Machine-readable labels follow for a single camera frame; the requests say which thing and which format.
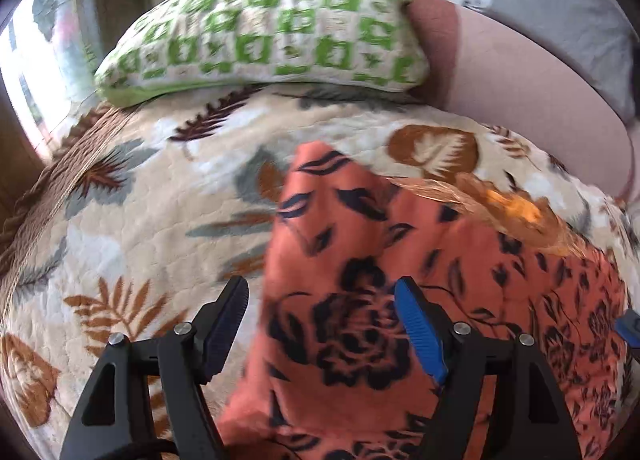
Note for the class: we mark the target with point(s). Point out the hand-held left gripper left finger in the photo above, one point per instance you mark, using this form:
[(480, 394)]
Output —
[(226, 335)]

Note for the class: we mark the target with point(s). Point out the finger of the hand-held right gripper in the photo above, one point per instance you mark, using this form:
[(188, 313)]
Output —
[(628, 327)]

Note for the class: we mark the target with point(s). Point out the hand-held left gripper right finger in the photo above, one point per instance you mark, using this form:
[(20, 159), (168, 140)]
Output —
[(420, 330)]

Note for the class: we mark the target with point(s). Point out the orange floral garment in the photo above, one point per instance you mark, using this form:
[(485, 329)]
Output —
[(350, 240)]

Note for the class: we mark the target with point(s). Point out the leaf print fleece blanket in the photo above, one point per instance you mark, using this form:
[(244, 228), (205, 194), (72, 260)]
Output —
[(150, 220)]

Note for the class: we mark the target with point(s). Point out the pink quilted mattress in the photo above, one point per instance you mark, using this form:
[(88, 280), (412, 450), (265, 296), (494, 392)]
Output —
[(500, 80)]

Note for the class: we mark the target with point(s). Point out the green and white patterned pillow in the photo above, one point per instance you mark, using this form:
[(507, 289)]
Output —
[(260, 25)]

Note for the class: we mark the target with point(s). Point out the window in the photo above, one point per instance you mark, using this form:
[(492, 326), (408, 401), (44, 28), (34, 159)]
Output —
[(45, 65)]

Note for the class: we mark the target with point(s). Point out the grey pillow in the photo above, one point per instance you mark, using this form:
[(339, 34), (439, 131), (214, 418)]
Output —
[(550, 5)]

